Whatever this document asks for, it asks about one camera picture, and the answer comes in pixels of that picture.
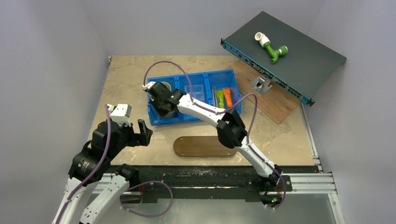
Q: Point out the small metal bracket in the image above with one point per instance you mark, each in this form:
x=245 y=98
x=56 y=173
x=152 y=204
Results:
x=261 y=85

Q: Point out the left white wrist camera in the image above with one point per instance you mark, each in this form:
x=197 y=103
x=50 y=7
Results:
x=120 y=114

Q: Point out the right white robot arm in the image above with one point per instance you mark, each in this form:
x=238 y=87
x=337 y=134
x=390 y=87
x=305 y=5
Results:
x=231 y=130

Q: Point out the dark network switch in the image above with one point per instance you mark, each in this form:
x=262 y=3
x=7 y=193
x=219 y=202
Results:
x=301 y=72

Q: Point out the pale green ceramic mug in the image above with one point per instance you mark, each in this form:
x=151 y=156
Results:
x=167 y=85

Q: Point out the clear acrylic holder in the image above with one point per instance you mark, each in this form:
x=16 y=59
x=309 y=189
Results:
x=196 y=91

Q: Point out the orange toothpaste tube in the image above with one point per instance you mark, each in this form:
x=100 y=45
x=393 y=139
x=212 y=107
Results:
x=228 y=97

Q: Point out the brown oval wooden tray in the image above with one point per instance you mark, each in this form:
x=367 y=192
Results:
x=201 y=146

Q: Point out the plywood board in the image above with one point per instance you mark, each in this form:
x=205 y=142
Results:
x=275 y=103

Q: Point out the black aluminium base frame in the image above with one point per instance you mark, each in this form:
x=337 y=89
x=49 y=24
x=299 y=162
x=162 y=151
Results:
x=226 y=182

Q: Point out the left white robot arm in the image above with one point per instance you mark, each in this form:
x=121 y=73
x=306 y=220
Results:
x=88 y=167

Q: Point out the green toothpaste tube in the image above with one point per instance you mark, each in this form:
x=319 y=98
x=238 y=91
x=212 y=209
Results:
x=220 y=99

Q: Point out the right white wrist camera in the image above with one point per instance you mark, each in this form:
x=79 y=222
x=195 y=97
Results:
x=148 y=86

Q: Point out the green white pipe fitting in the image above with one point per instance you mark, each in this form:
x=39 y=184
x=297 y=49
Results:
x=265 y=43

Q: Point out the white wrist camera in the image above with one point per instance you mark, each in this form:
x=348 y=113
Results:
x=120 y=114
x=148 y=86

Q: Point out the grey ceramic mug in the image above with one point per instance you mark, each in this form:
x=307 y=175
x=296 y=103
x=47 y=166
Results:
x=170 y=115

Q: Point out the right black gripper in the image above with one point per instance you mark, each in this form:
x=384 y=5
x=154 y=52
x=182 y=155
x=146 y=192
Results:
x=159 y=103

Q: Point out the blue plastic bin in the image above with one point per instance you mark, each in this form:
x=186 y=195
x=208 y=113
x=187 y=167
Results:
x=217 y=79

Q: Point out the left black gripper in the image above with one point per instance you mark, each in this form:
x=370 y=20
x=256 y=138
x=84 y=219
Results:
x=142 y=138

